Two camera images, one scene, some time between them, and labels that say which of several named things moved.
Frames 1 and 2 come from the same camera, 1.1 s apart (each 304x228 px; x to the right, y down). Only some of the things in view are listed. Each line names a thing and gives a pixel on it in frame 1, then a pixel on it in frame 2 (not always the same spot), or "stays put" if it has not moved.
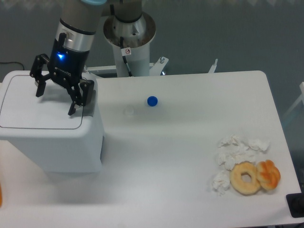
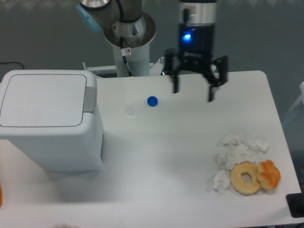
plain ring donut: [242, 187] stays put
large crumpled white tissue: [232, 149] stays put
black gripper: [67, 64] → [195, 44]
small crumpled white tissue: [221, 182] stays put
